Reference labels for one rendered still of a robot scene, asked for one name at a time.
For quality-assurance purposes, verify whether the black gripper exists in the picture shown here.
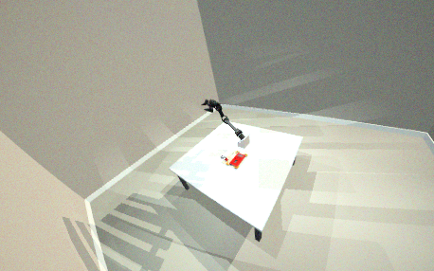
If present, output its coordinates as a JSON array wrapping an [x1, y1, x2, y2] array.
[[201, 99, 215, 113]]

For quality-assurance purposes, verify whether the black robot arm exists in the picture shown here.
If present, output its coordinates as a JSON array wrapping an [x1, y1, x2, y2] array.
[[209, 99, 245, 140]]

